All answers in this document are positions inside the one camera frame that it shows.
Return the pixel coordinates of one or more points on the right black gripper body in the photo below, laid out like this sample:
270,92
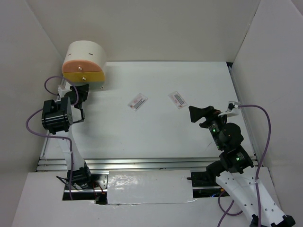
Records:
214,123

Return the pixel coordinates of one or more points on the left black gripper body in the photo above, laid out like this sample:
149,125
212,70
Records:
82,95

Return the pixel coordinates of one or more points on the yellow drawer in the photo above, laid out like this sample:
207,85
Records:
85,77

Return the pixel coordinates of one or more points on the pink top drawer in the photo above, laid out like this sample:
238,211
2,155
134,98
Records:
80,66

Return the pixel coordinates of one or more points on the false lash box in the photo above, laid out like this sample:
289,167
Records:
137,102
177,99

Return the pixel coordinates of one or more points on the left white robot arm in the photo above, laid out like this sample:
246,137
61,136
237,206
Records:
58,118

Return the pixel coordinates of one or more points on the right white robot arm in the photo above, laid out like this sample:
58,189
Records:
235,171

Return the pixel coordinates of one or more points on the cream rounded drawer cabinet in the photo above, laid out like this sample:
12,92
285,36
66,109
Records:
90,51

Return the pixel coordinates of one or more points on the white foil cover sheet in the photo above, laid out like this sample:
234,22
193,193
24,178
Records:
149,187

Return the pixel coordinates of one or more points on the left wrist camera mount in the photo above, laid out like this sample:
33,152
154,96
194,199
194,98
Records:
62,91

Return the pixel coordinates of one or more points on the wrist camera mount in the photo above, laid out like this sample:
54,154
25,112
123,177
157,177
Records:
232,110
62,91

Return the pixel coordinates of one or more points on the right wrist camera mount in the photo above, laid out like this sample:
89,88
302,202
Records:
232,110

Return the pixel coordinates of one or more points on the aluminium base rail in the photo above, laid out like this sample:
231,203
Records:
102,165

